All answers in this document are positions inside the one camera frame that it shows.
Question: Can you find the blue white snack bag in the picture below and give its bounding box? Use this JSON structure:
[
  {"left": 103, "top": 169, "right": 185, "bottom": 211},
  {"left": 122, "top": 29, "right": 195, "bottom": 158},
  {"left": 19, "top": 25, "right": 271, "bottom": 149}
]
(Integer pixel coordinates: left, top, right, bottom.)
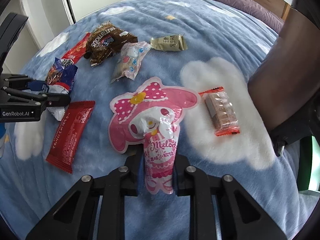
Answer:
[{"left": 44, "top": 57, "right": 78, "bottom": 122}]

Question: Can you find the dark red snack bar wrapper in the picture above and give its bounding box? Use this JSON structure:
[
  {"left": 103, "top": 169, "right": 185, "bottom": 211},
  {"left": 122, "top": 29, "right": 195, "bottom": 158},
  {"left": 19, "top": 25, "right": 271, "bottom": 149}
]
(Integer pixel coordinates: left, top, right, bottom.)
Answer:
[{"left": 46, "top": 101, "right": 95, "bottom": 174}]

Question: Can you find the red spicy strip packet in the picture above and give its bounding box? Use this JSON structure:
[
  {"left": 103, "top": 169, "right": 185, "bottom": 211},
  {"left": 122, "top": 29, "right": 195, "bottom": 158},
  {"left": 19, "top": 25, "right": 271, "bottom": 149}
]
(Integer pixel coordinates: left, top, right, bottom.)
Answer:
[{"left": 61, "top": 33, "right": 91, "bottom": 66}]

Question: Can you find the brown oat snack bag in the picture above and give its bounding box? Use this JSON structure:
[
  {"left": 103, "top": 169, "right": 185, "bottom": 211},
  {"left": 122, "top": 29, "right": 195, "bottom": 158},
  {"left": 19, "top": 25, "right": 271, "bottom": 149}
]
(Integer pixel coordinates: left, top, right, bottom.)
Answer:
[{"left": 84, "top": 21, "right": 138, "bottom": 67}]

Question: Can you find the clear pastel candy bag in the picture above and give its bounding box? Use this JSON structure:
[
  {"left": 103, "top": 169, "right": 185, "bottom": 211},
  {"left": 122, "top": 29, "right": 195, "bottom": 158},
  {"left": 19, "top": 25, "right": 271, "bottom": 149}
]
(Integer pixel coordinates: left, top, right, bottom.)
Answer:
[{"left": 111, "top": 41, "right": 151, "bottom": 83}]

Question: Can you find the pink My Melody snack pouch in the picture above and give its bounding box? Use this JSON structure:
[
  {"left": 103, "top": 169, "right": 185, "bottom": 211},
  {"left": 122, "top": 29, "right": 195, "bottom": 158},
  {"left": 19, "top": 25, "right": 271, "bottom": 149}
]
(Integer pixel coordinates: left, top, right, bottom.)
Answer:
[{"left": 108, "top": 77, "right": 200, "bottom": 194}]

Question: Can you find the orange wafer biscuit packet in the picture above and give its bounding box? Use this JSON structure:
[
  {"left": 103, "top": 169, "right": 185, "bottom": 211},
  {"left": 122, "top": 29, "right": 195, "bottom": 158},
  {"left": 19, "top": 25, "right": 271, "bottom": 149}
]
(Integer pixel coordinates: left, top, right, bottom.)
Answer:
[{"left": 199, "top": 87, "right": 240, "bottom": 137}]

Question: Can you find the olive green candy packet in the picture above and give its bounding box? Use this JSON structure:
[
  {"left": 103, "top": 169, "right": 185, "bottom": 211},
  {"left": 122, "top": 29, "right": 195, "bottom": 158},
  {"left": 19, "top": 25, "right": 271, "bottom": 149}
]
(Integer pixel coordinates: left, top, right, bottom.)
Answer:
[{"left": 150, "top": 34, "right": 188, "bottom": 52}]

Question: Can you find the green tray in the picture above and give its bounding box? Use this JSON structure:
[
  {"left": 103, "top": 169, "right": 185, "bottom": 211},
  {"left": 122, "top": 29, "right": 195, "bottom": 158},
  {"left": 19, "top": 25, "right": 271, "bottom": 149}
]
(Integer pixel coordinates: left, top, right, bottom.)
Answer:
[{"left": 297, "top": 136, "right": 312, "bottom": 191}]

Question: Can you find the blue cloud-pattern blanket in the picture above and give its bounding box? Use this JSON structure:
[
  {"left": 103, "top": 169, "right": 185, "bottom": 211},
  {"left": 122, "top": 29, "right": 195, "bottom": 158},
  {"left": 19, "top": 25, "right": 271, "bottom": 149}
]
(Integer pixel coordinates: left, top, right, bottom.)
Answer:
[{"left": 1, "top": 0, "right": 318, "bottom": 239}]

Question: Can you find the black and bronze kettle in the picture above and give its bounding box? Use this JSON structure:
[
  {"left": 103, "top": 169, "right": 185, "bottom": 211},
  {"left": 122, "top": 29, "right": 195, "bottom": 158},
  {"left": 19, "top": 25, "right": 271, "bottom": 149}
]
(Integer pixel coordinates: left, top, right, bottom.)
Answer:
[{"left": 248, "top": 9, "right": 319, "bottom": 156}]

